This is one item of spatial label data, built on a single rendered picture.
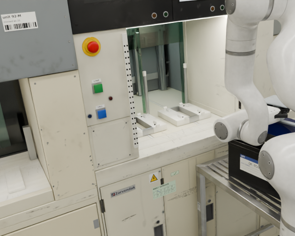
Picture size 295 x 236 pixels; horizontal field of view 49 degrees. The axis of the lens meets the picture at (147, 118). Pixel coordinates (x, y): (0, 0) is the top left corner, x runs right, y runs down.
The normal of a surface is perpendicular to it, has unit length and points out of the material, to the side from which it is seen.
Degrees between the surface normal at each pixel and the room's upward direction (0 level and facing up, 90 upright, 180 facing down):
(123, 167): 90
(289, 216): 93
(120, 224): 89
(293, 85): 77
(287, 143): 23
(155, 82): 90
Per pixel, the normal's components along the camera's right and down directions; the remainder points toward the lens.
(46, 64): 0.46, 0.27
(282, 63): -0.73, 0.04
